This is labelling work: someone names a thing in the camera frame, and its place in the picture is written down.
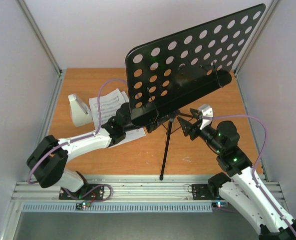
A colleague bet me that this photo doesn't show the white grey metronome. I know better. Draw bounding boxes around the white grey metronome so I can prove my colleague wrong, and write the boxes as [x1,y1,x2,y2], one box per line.
[68,93,93,127]

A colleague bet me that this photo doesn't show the aluminium corner post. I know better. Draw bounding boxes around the aluminium corner post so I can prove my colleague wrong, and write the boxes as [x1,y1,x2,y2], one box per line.
[233,0,281,76]
[16,0,62,77]

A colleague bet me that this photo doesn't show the black tripod music stand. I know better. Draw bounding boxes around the black tripod music stand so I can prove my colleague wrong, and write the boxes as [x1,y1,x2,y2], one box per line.
[125,3,266,180]

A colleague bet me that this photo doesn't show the aluminium front frame rails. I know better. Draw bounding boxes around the aluminium front frame rails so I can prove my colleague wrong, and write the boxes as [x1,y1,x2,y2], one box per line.
[10,174,286,204]

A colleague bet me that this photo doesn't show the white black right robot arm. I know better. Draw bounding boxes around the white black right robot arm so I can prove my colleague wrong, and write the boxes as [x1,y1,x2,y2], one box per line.
[178,105,296,240]

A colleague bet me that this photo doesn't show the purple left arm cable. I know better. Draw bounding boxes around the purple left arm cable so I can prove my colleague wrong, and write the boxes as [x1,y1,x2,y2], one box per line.
[27,78,128,185]

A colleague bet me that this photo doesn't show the left aluminium corner post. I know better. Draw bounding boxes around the left aluminium corner post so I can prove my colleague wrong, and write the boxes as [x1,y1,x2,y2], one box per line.
[16,0,62,77]

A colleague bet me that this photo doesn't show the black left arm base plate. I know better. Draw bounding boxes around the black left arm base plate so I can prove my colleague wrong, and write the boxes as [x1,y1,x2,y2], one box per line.
[58,184,109,201]

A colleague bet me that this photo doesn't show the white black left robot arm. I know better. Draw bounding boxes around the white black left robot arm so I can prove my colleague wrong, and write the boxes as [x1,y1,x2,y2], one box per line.
[26,103,139,199]

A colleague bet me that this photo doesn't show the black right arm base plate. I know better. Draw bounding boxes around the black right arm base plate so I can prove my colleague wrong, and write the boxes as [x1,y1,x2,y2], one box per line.
[187,184,221,201]

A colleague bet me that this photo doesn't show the white sheet music page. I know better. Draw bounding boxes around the white sheet music page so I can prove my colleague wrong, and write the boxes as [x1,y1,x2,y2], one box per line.
[89,90,118,128]
[115,88,146,146]

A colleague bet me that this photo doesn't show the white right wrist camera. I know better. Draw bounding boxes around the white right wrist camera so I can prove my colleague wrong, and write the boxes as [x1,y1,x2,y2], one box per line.
[197,104,214,130]

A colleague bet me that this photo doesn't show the grey slotted cable duct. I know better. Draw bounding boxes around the grey slotted cable duct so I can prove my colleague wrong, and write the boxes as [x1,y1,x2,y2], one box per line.
[21,202,213,214]

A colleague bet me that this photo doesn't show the right aluminium corner post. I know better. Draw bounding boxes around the right aluminium corner post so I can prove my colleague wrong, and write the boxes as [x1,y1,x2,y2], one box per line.
[233,0,281,76]

